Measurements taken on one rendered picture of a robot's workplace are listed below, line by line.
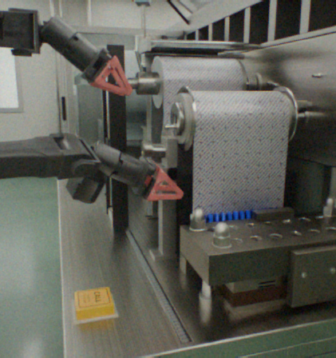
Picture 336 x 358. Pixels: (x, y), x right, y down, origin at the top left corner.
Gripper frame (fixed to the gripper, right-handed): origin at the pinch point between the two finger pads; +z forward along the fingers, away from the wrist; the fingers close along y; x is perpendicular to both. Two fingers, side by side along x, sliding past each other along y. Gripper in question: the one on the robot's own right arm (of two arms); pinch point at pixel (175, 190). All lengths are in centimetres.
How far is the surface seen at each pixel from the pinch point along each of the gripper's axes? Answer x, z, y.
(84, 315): -25.7, -10.3, 14.2
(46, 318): -123, 13, -128
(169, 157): 5.4, -1.9, -8.5
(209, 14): 58, 8, -77
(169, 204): -5.3, 3.8, -8.8
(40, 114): -67, -52, -553
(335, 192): 16, 53, -17
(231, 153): 12.8, 8.8, -2.0
